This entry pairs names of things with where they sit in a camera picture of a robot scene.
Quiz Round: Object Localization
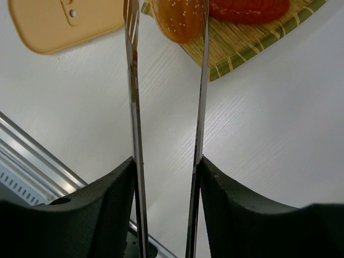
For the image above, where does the red sausage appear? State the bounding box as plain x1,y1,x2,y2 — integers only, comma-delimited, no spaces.
209,0,290,25

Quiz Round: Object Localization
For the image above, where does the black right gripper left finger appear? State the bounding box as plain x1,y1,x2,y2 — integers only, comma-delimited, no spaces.
1,157,136,257

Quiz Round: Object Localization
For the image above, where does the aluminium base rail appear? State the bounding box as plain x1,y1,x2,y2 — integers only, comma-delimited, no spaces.
1,115,173,257

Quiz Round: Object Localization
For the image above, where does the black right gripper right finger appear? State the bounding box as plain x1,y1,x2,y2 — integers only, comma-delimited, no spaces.
199,157,343,257

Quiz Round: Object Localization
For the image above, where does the sesame bread bun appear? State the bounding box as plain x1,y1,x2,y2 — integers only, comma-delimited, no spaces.
149,0,207,44

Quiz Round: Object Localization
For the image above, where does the tan oblong box lid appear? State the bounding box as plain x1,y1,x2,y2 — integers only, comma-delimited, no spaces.
8,0,124,54

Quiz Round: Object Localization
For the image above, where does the slotted grey cable duct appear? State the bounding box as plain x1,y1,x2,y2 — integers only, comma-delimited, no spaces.
1,165,47,206

